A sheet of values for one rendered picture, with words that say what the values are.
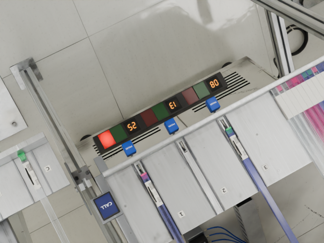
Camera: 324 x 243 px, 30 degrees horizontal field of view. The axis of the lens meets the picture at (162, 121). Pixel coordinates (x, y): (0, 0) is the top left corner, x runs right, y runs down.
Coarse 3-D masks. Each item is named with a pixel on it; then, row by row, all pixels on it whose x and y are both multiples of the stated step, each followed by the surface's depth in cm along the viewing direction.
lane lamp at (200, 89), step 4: (196, 84) 142; (200, 84) 142; (204, 84) 142; (196, 88) 142; (200, 88) 142; (204, 88) 142; (196, 92) 142; (200, 92) 142; (204, 92) 142; (208, 92) 142; (200, 96) 142; (204, 96) 142
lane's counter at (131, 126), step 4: (132, 120) 139; (124, 124) 139; (128, 124) 139; (132, 124) 139; (136, 124) 139; (128, 128) 139; (132, 128) 139; (136, 128) 139; (140, 128) 139; (128, 132) 139; (132, 132) 139
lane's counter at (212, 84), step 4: (216, 76) 143; (208, 80) 143; (212, 80) 143; (216, 80) 143; (208, 84) 143; (212, 84) 143; (216, 84) 143; (220, 84) 143; (212, 88) 142; (216, 88) 142
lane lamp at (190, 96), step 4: (192, 88) 142; (184, 92) 142; (188, 92) 142; (192, 92) 142; (184, 96) 141; (188, 96) 142; (192, 96) 142; (196, 96) 142; (188, 100) 141; (192, 100) 141; (196, 100) 141; (188, 104) 141
